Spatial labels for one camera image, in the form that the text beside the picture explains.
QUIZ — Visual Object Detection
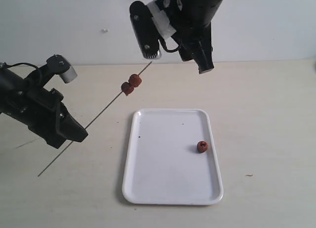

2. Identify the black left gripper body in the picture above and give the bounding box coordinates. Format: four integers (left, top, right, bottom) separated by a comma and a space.
0, 88, 71, 149

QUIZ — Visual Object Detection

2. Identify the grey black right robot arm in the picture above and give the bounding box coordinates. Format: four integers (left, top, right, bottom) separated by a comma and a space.
164, 0, 316, 74

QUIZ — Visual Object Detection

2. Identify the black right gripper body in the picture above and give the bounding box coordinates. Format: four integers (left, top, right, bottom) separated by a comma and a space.
172, 5, 215, 62

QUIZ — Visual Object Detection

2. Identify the red-brown food piece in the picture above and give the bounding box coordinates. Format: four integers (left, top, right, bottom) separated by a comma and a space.
121, 82, 134, 96
197, 141, 208, 153
128, 74, 142, 88

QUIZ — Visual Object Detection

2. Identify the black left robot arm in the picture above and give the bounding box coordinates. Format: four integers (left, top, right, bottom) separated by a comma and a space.
0, 65, 88, 149

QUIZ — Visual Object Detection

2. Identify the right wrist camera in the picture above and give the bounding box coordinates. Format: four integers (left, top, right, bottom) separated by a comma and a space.
129, 1, 161, 60

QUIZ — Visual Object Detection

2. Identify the white rectangular plastic tray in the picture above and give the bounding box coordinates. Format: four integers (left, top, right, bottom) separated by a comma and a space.
122, 109, 224, 206

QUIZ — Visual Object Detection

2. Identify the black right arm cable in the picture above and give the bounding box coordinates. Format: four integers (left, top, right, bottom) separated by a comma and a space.
158, 38, 183, 53

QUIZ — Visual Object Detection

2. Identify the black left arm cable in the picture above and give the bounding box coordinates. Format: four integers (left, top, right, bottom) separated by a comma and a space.
0, 62, 41, 76

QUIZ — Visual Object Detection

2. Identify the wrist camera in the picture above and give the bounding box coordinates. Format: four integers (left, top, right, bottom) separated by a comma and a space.
46, 54, 78, 83
129, 1, 161, 60

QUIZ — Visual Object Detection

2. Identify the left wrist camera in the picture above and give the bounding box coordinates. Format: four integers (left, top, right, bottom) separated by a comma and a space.
46, 54, 78, 83

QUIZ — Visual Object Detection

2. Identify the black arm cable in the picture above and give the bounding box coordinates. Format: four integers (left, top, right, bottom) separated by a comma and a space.
158, 38, 183, 53
0, 62, 41, 76

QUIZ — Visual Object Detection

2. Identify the thin metal skewer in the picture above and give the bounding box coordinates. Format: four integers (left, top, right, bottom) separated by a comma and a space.
37, 61, 153, 177

